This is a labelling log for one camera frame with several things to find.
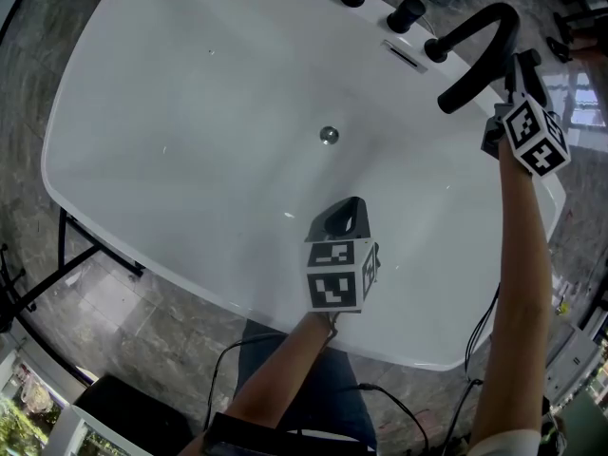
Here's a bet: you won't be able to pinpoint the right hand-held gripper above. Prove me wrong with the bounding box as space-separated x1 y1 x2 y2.
480 53 573 179

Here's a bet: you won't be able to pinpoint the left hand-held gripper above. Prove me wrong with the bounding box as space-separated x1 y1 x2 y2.
303 196 382 314

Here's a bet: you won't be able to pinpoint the person's left forearm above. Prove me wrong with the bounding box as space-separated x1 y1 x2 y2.
220 310 340 429

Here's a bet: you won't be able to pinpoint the person's right forearm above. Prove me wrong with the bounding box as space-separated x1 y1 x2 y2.
466 146 555 451

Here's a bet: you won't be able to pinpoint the white bathtub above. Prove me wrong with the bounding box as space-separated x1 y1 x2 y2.
41 0 567 372

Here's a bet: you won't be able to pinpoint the black metal stand base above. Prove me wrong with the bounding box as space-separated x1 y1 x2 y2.
0 205 146 334

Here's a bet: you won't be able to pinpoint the black curved faucet spout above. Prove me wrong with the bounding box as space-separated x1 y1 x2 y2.
423 2 522 116

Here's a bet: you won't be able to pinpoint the person's blue jeans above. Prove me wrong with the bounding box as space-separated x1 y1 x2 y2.
234 319 380 451

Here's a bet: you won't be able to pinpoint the black flat device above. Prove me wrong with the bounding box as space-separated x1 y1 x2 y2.
203 409 380 456

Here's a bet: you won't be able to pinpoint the person's white shirt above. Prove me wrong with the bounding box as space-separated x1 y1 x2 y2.
466 427 543 456

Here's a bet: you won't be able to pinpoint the large black box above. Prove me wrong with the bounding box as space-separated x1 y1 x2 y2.
72 371 197 456

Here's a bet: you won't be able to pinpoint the white floor cable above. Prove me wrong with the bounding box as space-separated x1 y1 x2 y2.
395 0 437 38

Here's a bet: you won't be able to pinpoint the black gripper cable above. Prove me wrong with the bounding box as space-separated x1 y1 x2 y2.
438 281 504 456
340 381 432 456
205 332 287 428

